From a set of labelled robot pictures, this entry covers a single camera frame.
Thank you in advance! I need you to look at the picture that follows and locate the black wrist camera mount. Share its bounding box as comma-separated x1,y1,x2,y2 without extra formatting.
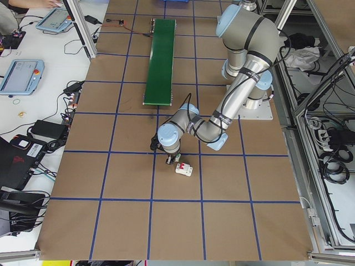
149,136,161,152

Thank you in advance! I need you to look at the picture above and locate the coiled black cable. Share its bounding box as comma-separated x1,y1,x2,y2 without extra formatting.
318,151,352,185

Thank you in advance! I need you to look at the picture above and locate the black electronics board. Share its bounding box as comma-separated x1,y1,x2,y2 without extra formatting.
0,29,27,50

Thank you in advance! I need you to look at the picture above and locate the large black power brick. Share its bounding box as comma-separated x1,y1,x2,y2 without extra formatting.
29,119,69,139

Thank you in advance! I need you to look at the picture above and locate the white square base plate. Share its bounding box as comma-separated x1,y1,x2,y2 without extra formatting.
226,84,274,121

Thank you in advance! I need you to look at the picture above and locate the V-shaped metal bar frame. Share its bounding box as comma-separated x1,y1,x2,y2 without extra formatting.
259,0,355,250

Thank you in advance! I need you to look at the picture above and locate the aluminium profile bar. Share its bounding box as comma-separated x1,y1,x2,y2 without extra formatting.
306,250,355,263
0,249,42,262

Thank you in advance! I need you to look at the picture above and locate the white cloth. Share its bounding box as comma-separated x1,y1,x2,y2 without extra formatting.
285,46,322,71

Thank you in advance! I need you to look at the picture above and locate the person grey clothing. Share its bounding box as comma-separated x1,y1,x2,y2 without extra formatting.
0,0,30,35

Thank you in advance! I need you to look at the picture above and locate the slanted aluminium profile post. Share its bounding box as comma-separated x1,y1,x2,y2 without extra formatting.
63,0,97,58

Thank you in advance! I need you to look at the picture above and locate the black computer with red logo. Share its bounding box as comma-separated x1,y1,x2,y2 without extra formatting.
0,134,49,192

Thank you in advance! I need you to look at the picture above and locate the white power strip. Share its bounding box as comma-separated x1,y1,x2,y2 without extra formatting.
316,129,332,152

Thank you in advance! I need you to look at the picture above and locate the white red circuit breaker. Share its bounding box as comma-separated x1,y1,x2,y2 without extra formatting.
174,162,194,178

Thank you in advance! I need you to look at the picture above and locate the black power strip with plugs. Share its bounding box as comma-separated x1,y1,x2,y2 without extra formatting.
61,91,82,127

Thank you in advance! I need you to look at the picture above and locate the black stand device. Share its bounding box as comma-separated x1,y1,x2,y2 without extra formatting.
0,191,50,233

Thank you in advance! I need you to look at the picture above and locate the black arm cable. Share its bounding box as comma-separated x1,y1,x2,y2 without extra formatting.
181,27,292,145

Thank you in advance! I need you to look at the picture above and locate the black power adapter with cable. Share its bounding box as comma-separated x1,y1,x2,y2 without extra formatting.
63,80,85,94

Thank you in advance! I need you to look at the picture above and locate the green conveyor belt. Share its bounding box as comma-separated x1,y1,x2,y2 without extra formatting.
142,18,178,108

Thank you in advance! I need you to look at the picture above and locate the black cloth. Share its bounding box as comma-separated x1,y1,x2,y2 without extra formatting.
288,33,317,48

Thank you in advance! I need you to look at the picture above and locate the red black wire pair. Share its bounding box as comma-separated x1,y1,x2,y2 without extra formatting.
101,23,153,37

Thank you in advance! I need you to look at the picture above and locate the blue grey teach pendant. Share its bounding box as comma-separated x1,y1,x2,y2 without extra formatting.
35,7,73,33
0,59,45,96

